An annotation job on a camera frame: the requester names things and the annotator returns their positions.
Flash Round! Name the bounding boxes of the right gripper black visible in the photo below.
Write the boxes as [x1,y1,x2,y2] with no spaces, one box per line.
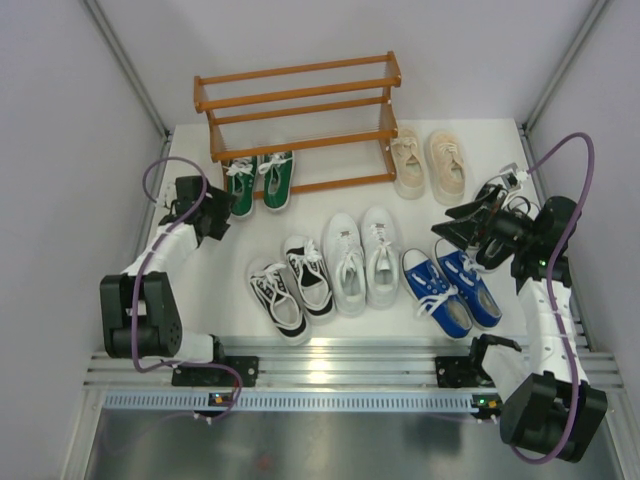
[432,184,540,252]

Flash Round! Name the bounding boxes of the green sneaker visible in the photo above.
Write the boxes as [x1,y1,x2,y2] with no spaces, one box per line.
[225,156,258,219]
[258,151,295,211]

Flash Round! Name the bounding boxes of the black white sneaker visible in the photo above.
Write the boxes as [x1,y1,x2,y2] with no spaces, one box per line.
[284,235,336,325]
[247,258,311,345]

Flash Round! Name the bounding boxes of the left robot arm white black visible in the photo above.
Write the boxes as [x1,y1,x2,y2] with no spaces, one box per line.
[99,175,234,386]

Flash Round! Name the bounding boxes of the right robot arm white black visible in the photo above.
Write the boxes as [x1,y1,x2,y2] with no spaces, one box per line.
[431,190,608,464]

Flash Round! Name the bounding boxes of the wooden two-tier shoe rack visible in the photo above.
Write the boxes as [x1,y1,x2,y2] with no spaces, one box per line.
[192,49,403,199]

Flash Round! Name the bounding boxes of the black canvas sneaker lower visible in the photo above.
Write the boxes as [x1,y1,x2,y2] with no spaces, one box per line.
[469,236,529,270]

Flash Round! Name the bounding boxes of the black canvas sneaker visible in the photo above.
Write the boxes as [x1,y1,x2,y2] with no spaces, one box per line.
[473,180,512,207]
[469,236,529,270]

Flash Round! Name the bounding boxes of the black canvas sneaker upper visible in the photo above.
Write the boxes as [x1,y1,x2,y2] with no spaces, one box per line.
[473,180,512,207]

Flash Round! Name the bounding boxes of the blue sneaker right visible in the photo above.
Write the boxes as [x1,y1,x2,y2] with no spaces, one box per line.
[434,239,502,329]

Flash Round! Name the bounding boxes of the blue sneaker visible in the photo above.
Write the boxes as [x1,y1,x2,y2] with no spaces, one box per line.
[401,248,472,340]
[434,239,502,329]

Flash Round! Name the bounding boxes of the beige sneaker left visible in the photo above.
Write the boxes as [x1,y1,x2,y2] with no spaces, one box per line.
[390,127,426,200]

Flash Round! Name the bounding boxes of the beige sneaker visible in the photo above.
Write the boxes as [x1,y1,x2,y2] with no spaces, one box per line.
[390,127,426,200]
[426,130,466,206]

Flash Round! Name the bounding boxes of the beige sneaker right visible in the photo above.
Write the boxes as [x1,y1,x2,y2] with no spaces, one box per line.
[426,130,466,206]

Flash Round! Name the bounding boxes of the blue sneaker left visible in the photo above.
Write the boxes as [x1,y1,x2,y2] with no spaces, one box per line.
[401,248,472,340]

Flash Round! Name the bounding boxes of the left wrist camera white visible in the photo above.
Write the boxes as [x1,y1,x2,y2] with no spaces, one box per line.
[156,181,177,210]

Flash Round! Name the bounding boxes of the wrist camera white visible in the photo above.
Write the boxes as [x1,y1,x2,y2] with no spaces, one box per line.
[156,181,177,210]
[498,163,529,191]

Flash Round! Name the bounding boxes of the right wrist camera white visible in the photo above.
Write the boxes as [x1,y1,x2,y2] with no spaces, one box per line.
[498,163,529,191]

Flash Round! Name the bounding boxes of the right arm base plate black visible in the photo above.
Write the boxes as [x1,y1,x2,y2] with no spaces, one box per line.
[435,355,495,389]

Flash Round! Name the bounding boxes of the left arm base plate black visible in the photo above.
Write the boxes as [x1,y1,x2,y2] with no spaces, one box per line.
[171,352,260,387]

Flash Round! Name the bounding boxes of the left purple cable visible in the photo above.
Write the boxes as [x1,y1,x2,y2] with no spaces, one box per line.
[99,156,246,426]

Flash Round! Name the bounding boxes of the aluminium mounting rail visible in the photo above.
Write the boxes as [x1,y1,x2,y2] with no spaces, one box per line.
[83,336,624,391]

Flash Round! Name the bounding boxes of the slotted grey cable duct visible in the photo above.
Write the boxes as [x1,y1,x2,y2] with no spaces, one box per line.
[103,390,501,413]

